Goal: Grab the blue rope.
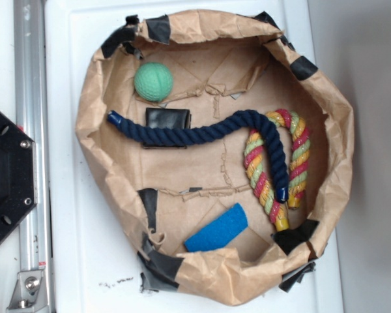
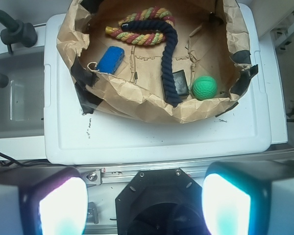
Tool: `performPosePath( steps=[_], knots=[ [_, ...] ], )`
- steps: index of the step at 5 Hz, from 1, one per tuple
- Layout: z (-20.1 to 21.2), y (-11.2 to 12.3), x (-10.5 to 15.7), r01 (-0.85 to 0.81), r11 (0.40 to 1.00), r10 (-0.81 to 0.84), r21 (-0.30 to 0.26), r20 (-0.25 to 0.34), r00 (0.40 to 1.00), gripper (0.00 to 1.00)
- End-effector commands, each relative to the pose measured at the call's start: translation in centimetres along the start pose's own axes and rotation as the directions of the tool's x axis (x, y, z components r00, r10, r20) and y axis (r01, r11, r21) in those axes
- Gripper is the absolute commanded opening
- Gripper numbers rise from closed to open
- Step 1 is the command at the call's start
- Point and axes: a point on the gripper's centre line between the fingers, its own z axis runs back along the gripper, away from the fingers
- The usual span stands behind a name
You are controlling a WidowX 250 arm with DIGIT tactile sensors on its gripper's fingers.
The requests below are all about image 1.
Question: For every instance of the black leather wallet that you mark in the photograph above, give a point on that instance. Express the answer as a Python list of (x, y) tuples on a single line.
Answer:
[(167, 118)]

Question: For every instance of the green dimpled ball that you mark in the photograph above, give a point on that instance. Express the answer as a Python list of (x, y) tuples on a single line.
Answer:
[(153, 82)]

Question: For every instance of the aluminium extrusion rail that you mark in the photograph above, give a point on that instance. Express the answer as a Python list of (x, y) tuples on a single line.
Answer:
[(31, 115)]

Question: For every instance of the metal corner bracket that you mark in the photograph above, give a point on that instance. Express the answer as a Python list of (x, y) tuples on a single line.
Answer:
[(29, 294)]

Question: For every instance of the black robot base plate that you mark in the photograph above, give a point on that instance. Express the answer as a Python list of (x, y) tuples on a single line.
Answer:
[(17, 176)]

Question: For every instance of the blue sponge block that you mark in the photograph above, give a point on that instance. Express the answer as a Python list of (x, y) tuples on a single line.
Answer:
[(220, 232)]

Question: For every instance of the brown paper bag bin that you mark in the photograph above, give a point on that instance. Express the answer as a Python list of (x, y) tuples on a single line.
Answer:
[(268, 131)]

